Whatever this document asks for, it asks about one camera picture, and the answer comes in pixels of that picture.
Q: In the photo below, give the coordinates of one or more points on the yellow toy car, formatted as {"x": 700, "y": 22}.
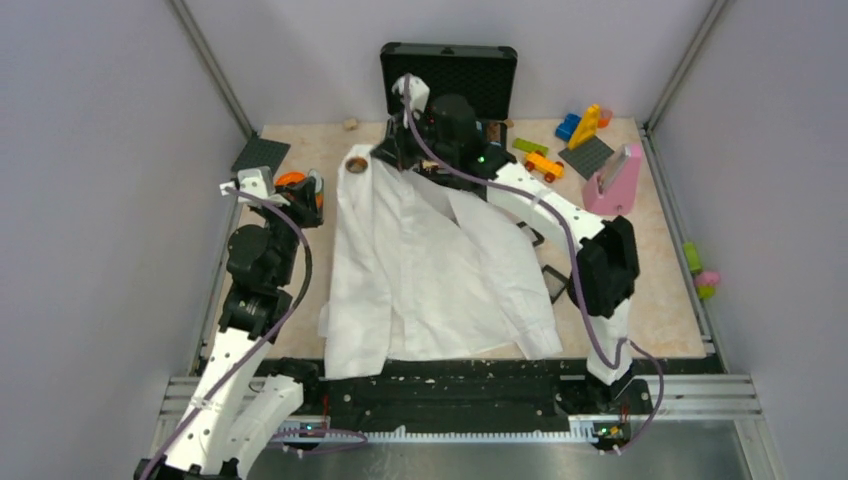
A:
{"x": 551, "y": 171}

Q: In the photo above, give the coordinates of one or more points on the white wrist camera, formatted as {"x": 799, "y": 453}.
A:
{"x": 413, "y": 90}
{"x": 255, "y": 181}

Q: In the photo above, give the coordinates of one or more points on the dark grey baseplate left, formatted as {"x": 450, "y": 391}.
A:
{"x": 259, "y": 152}

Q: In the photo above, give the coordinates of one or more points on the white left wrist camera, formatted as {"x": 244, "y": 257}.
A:
{"x": 255, "y": 181}

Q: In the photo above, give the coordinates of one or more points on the blue toy brick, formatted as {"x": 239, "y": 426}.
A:
{"x": 567, "y": 127}

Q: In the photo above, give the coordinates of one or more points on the black poker chip case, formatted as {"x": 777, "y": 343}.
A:
{"x": 484, "y": 75}

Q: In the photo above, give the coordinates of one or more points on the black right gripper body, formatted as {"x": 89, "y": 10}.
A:
{"x": 407, "y": 151}

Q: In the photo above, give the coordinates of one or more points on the dark grey baseplate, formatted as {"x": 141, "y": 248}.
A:
{"x": 259, "y": 152}
{"x": 587, "y": 158}

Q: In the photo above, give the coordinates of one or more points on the yellow triangular toy block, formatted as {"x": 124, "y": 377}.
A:
{"x": 586, "y": 128}

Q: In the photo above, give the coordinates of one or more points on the lime green flat brick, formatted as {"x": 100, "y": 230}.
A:
{"x": 527, "y": 146}

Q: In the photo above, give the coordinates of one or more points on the white shirt garment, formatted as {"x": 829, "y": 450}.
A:
{"x": 421, "y": 272}

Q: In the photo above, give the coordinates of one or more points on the green pink toy outside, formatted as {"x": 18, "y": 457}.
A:
{"x": 705, "y": 282}

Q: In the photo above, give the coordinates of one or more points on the brown ring brooch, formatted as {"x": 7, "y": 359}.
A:
{"x": 356, "y": 165}

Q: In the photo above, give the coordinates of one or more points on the orange curved toy block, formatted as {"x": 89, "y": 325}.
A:
{"x": 311, "y": 182}

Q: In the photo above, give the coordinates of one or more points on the pink phone stand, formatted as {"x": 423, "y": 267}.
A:
{"x": 612, "y": 190}

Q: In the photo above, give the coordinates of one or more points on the orange small toy piece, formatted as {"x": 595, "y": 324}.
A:
{"x": 604, "y": 118}

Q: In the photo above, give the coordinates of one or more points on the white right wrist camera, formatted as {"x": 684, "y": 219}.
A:
{"x": 413, "y": 90}

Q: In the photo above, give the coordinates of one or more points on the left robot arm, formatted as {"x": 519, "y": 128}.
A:
{"x": 270, "y": 265}

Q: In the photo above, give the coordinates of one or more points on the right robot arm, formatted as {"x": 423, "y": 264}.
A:
{"x": 603, "y": 254}

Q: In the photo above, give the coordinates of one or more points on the black square frame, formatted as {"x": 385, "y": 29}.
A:
{"x": 536, "y": 238}
{"x": 555, "y": 281}

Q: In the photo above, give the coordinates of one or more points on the dark grey baseplate right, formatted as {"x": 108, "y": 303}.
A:
{"x": 587, "y": 158}

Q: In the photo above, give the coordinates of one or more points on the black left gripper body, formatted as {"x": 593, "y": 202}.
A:
{"x": 305, "y": 215}

